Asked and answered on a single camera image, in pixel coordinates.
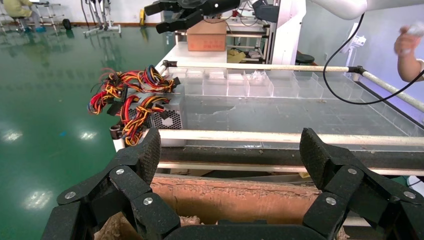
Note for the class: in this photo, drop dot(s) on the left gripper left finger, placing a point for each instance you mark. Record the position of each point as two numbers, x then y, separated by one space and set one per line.
126 185

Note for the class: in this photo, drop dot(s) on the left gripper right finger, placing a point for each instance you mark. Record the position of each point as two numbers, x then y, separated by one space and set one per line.
348 188

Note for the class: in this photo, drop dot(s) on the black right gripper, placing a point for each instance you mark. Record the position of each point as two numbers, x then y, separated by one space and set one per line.
215 6

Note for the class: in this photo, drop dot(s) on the white handheld device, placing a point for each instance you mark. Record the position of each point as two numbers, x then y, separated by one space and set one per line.
417 30

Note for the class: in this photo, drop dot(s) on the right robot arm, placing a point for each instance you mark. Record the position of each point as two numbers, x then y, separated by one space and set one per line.
348 6

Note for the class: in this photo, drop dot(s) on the person's bare forearm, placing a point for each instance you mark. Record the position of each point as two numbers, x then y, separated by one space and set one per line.
409 68

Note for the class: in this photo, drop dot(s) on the person's bare hand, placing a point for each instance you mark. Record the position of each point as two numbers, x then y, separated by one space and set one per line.
405 43

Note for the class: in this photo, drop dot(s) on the yellow standing sign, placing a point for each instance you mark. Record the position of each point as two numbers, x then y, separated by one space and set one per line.
142 18

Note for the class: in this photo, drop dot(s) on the plain brown cardboard box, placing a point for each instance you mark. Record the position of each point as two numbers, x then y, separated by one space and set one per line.
207 36

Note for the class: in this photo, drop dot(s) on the clear plastic tray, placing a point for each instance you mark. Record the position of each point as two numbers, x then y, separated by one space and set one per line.
285 88
215 88
238 88
309 87
338 88
261 86
193 87
175 73

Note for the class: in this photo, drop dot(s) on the black wheel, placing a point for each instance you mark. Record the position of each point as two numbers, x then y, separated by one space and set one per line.
67 24

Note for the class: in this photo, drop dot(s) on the brown cardboard box with dividers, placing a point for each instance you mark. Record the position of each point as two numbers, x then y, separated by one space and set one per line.
232 202

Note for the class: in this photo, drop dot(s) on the white cabinet column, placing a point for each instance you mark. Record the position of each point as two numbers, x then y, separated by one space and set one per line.
288 30

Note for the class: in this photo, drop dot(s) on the black round stool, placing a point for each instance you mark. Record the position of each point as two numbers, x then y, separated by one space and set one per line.
304 58

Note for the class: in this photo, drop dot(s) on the seated person in yellow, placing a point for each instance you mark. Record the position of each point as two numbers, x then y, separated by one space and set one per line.
16 6

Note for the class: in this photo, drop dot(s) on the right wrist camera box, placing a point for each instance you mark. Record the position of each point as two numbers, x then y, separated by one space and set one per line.
265 11

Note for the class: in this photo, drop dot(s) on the black conveyor frame beam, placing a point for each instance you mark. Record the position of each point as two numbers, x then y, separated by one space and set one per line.
248 154

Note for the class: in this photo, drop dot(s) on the metal frame rack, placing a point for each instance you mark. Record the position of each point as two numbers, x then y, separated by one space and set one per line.
49 13

